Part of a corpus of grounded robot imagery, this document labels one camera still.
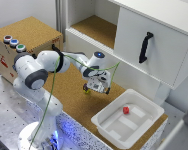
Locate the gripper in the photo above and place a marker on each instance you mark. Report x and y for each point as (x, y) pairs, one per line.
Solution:
(96, 83)

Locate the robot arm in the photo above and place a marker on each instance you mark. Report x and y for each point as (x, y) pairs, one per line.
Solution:
(29, 75)

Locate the yellow block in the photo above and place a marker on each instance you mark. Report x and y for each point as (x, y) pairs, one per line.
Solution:
(87, 91)

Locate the white cabinet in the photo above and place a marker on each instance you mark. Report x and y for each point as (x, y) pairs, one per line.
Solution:
(94, 46)

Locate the pink block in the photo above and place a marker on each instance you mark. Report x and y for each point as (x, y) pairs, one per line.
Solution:
(126, 110)

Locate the white plastic box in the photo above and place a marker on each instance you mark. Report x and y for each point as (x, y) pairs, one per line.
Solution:
(127, 125)

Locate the white sliding door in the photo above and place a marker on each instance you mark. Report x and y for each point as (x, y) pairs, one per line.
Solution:
(167, 50)

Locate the green button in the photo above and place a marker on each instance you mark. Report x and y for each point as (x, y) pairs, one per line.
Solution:
(20, 47)

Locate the blue button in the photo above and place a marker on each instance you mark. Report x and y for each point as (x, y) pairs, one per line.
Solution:
(14, 42)

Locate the red button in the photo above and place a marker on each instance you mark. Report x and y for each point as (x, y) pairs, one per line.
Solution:
(7, 38)

